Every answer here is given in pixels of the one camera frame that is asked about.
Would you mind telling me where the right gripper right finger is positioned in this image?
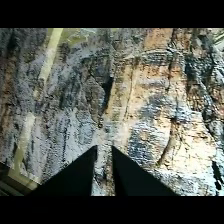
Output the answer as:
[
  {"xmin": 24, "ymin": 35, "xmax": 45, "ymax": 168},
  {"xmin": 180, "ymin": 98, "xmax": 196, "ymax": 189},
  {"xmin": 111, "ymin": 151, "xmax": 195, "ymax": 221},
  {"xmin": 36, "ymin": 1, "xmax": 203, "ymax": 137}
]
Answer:
[{"xmin": 112, "ymin": 145, "xmax": 179, "ymax": 197}]

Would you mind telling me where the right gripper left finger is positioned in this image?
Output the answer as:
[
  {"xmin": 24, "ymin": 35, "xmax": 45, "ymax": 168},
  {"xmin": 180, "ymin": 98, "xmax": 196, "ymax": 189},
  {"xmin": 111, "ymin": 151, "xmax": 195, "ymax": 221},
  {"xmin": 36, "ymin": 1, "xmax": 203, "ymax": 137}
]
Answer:
[{"xmin": 31, "ymin": 145, "xmax": 98, "ymax": 197}]

